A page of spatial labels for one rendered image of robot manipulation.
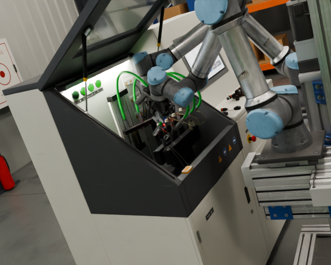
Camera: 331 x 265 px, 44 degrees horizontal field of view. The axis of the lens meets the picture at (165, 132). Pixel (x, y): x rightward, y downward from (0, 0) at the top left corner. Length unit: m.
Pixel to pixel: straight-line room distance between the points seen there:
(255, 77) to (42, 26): 6.43
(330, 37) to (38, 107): 1.31
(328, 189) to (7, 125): 5.56
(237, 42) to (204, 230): 0.92
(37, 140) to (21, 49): 4.96
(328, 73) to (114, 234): 1.25
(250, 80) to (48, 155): 1.17
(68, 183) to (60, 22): 6.02
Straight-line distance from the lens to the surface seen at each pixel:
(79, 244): 2.39
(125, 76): 2.39
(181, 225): 1.86
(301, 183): 1.62
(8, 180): 5.72
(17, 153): 6.60
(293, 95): 1.52
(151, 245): 2.04
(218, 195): 2.06
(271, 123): 1.38
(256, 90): 1.39
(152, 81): 1.59
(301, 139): 1.57
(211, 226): 2.01
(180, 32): 2.60
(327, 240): 2.52
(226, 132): 2.18
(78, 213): 2.24
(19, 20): 7.25
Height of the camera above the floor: 1.67
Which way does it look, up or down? 17 degrees down
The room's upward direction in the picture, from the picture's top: 18 degrees counter-clockwise
